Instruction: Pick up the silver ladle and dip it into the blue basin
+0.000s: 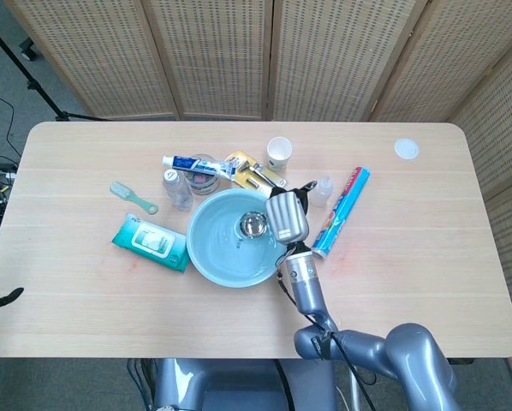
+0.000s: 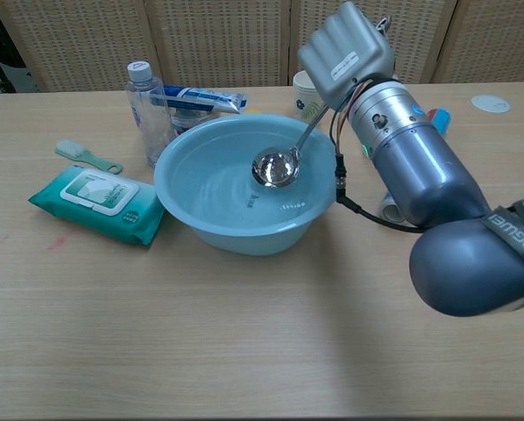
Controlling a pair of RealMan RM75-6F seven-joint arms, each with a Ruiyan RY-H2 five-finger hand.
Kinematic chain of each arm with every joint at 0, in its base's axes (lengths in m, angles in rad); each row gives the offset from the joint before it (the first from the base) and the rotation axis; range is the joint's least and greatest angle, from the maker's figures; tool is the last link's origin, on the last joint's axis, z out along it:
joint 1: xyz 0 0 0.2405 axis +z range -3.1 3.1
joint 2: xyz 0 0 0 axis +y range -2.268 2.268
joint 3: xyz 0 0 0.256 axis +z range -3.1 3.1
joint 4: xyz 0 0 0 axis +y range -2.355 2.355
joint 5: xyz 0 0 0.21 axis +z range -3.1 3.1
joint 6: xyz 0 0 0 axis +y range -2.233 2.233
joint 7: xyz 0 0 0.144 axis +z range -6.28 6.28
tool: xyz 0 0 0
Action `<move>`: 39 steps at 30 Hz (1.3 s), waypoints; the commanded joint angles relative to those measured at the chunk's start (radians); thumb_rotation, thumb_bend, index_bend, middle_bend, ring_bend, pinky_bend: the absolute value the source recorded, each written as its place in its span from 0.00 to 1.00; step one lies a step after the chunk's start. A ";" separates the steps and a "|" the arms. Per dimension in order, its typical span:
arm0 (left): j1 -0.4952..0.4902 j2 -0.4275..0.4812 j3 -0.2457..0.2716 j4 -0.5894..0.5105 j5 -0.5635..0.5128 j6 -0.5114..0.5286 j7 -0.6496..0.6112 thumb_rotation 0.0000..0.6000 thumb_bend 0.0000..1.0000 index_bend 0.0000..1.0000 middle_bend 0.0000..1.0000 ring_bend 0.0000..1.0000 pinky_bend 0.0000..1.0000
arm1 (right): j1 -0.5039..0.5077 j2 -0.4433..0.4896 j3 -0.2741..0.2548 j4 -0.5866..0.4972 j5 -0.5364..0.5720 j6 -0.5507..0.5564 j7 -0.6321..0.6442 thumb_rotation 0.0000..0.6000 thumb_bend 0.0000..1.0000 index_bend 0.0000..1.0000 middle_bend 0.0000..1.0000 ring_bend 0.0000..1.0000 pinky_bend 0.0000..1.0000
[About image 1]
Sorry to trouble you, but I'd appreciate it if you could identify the paper cup with floral print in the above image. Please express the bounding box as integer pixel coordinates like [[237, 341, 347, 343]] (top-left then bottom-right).
[[266, 136, 293, 170]]

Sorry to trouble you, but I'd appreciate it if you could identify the green wet wipes pack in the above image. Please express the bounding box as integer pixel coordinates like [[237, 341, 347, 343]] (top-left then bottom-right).
[[111, 212, 188, 274]]

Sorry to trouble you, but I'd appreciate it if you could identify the clear plastic bottle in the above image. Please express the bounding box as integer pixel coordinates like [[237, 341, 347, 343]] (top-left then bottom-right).
[[161, 168, 193, 211]]

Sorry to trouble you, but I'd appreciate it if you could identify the light blue plastic basin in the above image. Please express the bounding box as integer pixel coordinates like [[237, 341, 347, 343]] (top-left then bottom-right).
[[186, 188, 298, 289]]

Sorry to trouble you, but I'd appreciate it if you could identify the white squeeze wash bottle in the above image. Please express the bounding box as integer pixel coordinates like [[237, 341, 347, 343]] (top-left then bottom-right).
[[308, 176, 335, 208]]

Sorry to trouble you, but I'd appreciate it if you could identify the grey robot torso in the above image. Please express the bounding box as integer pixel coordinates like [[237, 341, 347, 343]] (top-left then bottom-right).
[[152, 357, 338, 411]]

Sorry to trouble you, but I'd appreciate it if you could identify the black tripod stand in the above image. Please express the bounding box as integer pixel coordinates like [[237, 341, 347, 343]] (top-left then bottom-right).
[[0, 15, 116, 123]]

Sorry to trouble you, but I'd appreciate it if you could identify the white round grommet cover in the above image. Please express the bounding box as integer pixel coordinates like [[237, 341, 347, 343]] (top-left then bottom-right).
[[394, 137, 421, 161]]

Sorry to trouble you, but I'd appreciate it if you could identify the blue white toothpaste tube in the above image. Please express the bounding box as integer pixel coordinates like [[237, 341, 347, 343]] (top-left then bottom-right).
[[162, 154, 235, 181]]

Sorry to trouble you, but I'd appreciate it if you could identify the yellow razor package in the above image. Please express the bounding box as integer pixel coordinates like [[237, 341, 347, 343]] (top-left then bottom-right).
[[223, 150, 288, 189]]

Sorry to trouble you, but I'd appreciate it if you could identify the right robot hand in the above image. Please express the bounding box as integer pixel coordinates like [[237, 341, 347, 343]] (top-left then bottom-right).
[[264, 179, 319, 246]]

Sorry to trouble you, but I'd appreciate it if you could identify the steel ladle with black handle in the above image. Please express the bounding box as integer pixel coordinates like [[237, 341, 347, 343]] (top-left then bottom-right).
[[237, 212, 269, 240]]

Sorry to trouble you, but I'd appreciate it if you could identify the clear round jar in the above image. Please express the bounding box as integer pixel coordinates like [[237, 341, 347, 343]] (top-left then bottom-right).
[[186, 153, 221, 196]]

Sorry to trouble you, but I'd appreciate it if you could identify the green brush with white bristles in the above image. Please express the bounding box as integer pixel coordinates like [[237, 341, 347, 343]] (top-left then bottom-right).
[[110, 181, 159, 216]]

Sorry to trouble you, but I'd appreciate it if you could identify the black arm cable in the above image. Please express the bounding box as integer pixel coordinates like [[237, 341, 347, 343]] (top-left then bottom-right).
[[275, 252, 378, 411]]

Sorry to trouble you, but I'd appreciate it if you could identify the blue cling film roll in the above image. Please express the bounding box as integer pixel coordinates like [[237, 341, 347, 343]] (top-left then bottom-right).
[[312, 166, 372, 261]]

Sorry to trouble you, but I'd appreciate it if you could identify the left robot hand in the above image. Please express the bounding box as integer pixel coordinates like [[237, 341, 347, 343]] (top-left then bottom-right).
[[0, 287, 25, 313]]

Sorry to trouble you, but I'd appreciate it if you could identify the woven folding screen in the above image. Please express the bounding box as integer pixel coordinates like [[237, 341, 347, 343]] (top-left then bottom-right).
[[3, 0, 512, 386]]

